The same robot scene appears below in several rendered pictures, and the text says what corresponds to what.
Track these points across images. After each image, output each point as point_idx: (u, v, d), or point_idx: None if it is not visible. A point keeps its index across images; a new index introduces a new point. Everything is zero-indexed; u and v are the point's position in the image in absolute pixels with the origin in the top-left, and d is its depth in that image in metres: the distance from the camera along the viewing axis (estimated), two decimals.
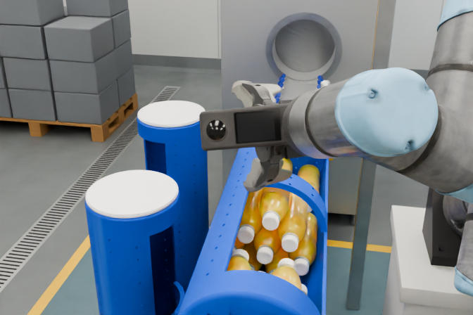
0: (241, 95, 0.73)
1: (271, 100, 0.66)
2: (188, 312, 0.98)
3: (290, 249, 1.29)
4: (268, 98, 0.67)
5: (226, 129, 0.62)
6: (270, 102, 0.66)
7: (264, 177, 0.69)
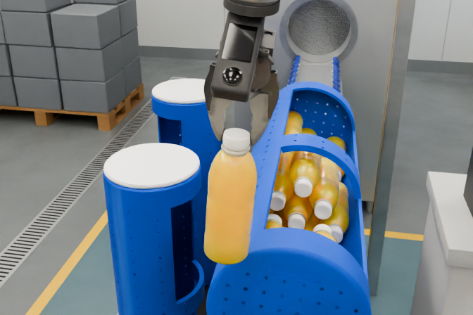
0: (220, 113, 0.75)
1: (216, 52, 0.71)
2: (226, 271, 0.92)
3: (324, 216, 1.23)
4: (210, 62, 0.72)
5: (234, 66, 0.65)
6: (218, 51, 0.71)
7: (276, 95, 0.73)
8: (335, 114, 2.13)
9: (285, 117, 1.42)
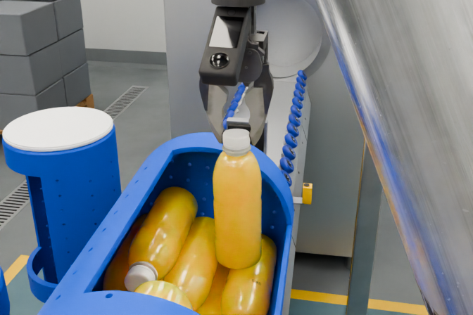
0: (217, 112, 0.76)
1: None
2: None
3: None
4: None
5: (220, 52, 0.66)
6: None
7: (269, 87, 0.73)
8: (283, 167, 1.37)
9: (121, 228, 0.66)
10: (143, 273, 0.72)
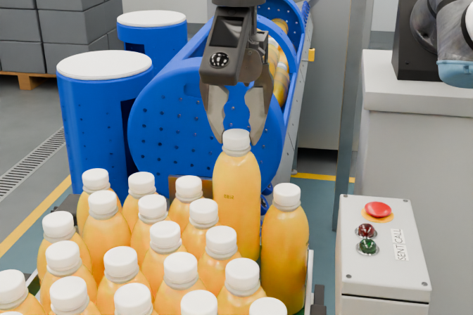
0: (217, 112, 0.76)
1: None
2: (143, 95, 0.96)
3: None
4: None
5: (220, 51, 0.66)
6: None
7: (269, 87, 0.73)
8: None
9: None
10: None
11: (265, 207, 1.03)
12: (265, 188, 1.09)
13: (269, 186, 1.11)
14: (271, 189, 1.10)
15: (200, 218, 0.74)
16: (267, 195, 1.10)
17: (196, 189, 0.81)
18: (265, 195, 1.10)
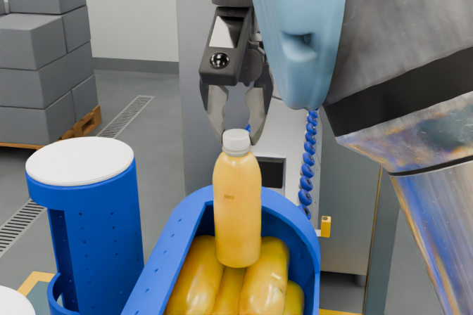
0: (217, 112, 0.76)
1: None
2: None
3: None
4: None
5: (220, 52, 0.66)
6: None
7: (269, 88, 0.73)
8: (301, 200, 1.40)
9: (165, 292, 0.69)
10: None
11: None
12: None
13: None
14: None
15: None
16: None
17: None
18: None
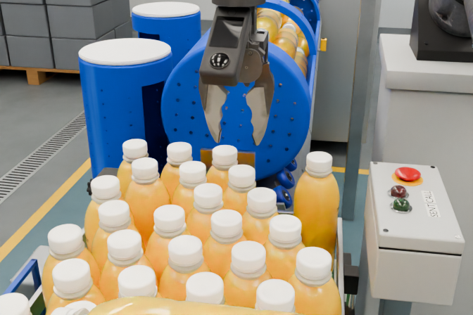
0: (215, 111, 0.76)
1: None
2: (177, 70, 1.01)
3: None
4: None
5: (221, 52, 0.66)
6: None
7: (270, 86, 0.73)
8: None
9: None
10: None
11: (290, 181, 1.07)
12: None
13: (293, 163, 1.14)
14: (294, 165, 1.14)
15: (239, 181, 0.78)
16: (288, 169, 1.13)
17: (232, 157, 0.85)
18: (286, 168, 1.13)
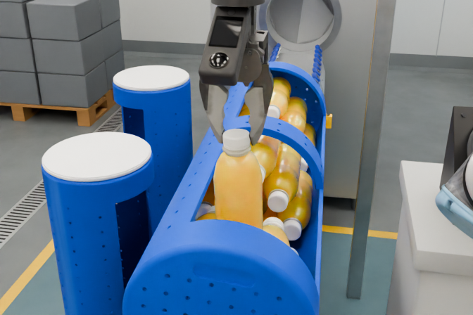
0: (217, 112, 0.76)
1: None
2: (142, 273, 0.76)
3: (279, 209, 1.07)
4: None
5: (220, 51, 0.66)
6: None
7: (269, 87, 0.73)
8: None
9: (242, 98, 1.26)
10: None
11: None
12: None
13: None
14: None
15: (234, 145, 0.76)
16: None
17: None
18: None
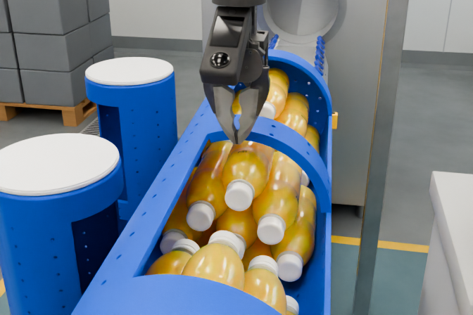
0: (226, 112, 0.76)
1: None
2: None
3: (272, 241, 0.80)
4: None
5: (221, 51, 0.66)
6: None
7: (265, 91, 0.74)
8: None
9: None
10: None
11: None
12: None
13: None
14: None
15: (222, 233, 0.66)
16: None
17: None
18: None
